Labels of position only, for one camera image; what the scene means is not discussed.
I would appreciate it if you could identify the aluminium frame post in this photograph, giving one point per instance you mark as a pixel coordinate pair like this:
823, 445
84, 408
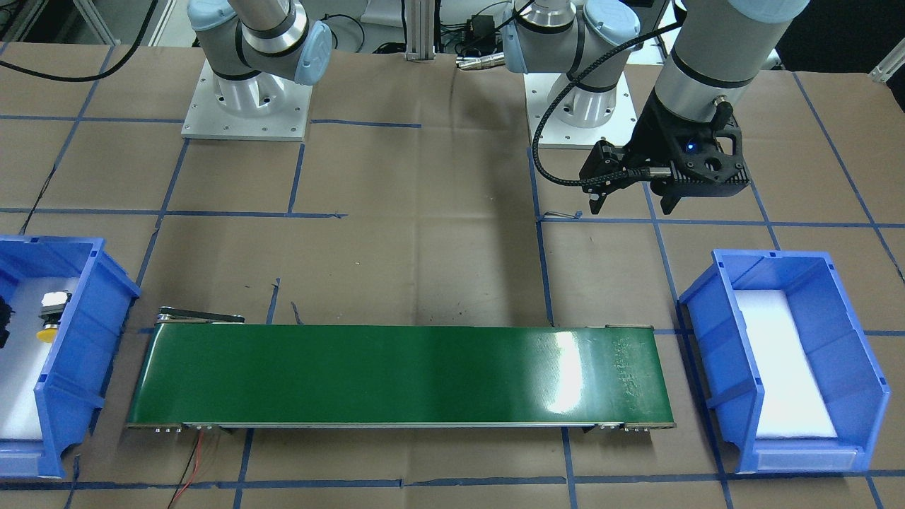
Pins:
420, 20

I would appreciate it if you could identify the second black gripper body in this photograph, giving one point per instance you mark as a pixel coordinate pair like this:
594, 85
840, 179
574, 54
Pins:
651, 137

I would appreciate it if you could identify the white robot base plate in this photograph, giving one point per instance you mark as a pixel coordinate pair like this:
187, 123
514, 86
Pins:
261, 108

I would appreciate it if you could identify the second grey robot arm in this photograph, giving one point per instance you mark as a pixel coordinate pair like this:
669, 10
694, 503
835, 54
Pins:
720, 48

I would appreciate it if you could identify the blue plastic bin far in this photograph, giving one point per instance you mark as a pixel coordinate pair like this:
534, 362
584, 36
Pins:
70, 391

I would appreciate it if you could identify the blue plastic bin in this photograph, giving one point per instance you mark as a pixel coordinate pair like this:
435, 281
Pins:
70, 391
848, 374

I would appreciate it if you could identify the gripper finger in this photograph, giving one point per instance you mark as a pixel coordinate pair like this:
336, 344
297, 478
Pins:
596, 200
668, 202

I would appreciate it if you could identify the blue plastic bin near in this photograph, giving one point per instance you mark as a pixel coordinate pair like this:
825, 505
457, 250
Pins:
848, 374

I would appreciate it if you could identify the red push button switch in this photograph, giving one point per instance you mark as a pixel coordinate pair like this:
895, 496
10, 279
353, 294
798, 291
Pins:
6, 313

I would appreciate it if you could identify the yellow push button switch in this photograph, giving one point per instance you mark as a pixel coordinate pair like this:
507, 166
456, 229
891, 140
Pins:
53, 305

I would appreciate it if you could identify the green conveyor belt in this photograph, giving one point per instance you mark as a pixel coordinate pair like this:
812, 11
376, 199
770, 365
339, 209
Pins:
247, 375

